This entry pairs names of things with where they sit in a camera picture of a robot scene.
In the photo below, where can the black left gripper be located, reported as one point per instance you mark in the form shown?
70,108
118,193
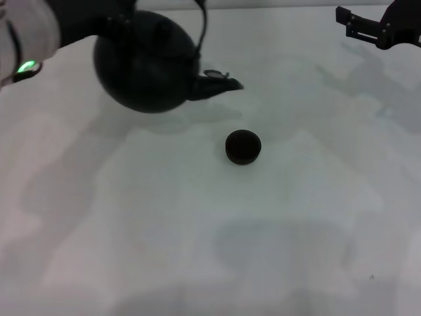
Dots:
79,19

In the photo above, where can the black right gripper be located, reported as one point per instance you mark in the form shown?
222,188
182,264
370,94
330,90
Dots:
404,23

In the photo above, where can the small dark brown teacup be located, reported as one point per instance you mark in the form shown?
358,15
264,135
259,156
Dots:
243,146

